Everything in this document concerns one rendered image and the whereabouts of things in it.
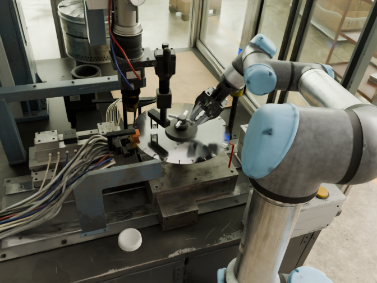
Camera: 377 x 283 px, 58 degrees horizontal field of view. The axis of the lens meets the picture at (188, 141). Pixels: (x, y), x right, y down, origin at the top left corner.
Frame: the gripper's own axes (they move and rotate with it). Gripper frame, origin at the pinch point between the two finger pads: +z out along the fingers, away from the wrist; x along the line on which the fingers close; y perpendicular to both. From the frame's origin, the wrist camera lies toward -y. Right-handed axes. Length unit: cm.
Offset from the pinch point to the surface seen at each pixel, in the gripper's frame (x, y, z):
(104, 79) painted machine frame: -32.6, -0.1, 11.9
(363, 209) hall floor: 119, -106, 22
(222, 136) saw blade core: 10.4, -2.0, -2.2
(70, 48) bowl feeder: -63, -32, 33
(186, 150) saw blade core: 4.5, 9.6, 4.0
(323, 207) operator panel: 46.5, 5.7, -12.2
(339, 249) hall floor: 111, -70, 35
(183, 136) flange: 0.7, 4.8, 3.9
